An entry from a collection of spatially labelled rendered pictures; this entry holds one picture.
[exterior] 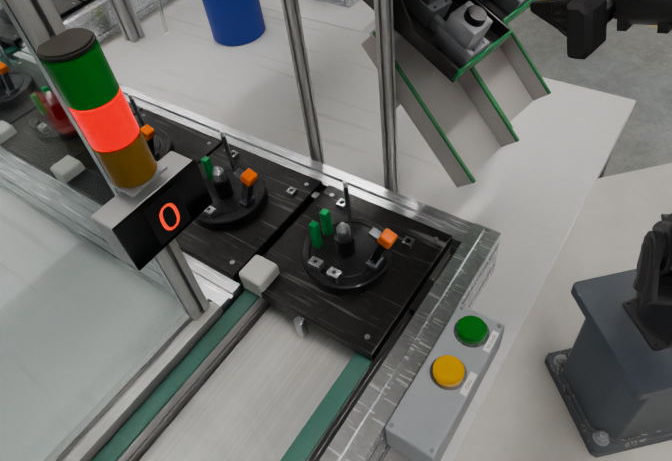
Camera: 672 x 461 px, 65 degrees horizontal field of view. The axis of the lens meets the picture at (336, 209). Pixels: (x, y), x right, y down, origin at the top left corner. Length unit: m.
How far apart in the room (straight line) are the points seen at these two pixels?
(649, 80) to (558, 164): 1.93
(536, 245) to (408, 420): 0.43
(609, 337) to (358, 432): 0.32
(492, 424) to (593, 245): 0.38
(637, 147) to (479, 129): 1.73
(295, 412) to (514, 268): 0.44
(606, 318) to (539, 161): 0.53
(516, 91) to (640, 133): 1.68
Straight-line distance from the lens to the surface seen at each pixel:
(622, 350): 0.69
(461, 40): 0.78
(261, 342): 0.84
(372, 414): 0.73
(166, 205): 0.62
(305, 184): 0.95
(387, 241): 0.72
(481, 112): 0.96
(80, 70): 0.52
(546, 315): 0.93
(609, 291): 0.72
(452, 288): 0.82
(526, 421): 0.84
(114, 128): 0.55
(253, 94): 1.40
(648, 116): 2.83
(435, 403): 0.72
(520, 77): 1.08
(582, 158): 1.19
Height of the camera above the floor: 1.63
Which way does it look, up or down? 47 degrees down
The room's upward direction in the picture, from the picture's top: 9 degrees counter-clockwise
